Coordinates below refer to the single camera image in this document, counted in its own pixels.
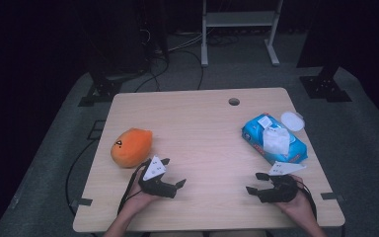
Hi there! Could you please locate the person's left hand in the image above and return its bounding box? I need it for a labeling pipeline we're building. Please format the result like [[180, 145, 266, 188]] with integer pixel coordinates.
[[121, 179, 162, 215]]

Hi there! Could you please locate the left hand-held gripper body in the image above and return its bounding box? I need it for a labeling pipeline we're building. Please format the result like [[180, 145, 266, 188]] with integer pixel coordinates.
[[137, 155, 178, 199]]

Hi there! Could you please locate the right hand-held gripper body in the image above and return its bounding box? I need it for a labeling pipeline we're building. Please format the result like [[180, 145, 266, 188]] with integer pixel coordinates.
[[257, 161, 307, 203]]

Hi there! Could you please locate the person's right hand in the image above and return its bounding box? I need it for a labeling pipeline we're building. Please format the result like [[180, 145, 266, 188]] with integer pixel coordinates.
[[273, 175, 314, 221]]

